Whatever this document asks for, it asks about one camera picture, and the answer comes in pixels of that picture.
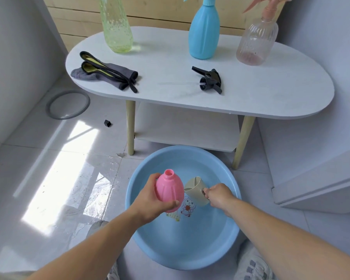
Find person's right hand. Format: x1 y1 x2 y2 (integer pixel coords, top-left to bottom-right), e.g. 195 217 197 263
203 183 238 218

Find person's left hand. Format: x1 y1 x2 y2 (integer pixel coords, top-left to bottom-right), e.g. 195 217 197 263
128 173 180 226

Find beige cup with metal handle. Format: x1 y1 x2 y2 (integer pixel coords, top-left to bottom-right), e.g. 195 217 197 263
184 176 210 207

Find pink spray bottle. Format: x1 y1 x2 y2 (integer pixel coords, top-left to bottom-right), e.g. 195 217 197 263
155 169 185 213

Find black spray nozzle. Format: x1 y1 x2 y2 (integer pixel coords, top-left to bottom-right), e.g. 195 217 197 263
191 66 223 95

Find clear ribbed spray bottle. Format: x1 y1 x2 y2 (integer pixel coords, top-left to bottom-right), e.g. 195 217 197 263
236 19 279 66

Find blue spray bottle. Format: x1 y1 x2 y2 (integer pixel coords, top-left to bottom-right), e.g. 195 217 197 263
188 4 221 60

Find green clear spray bottle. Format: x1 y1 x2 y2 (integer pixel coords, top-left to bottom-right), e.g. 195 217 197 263
98 0 134 54

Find orange spray head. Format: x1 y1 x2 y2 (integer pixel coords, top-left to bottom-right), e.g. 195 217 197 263
243 0 293 21

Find blue grey spray nozzle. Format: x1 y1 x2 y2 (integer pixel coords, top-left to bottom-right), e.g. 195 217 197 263
183 0 217 7

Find person's left forearm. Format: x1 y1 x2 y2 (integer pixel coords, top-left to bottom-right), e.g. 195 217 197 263
26 206 140 280

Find person's right forearm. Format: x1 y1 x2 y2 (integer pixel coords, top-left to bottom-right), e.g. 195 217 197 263
226 196 350 280

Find person's right white shoe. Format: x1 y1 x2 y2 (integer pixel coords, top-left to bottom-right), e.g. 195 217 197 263
236 240 273 280

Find person's white shoe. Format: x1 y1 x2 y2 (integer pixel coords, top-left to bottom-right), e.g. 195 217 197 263
236 240 273 280
106 261 119 280

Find person's left white shoe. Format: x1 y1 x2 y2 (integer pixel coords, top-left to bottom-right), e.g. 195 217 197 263
106 261 119 280

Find blue plastic basin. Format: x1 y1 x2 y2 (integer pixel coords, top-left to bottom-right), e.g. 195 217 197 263
124 145 242 271

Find white oval table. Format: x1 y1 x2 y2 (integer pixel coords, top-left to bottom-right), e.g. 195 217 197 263
65 26 335 170

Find grey cloth with black trim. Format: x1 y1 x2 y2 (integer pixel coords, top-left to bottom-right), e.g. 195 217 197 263
70 51 139 94

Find grey rubber ring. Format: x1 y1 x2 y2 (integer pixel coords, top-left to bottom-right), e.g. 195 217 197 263
45 90 91 120

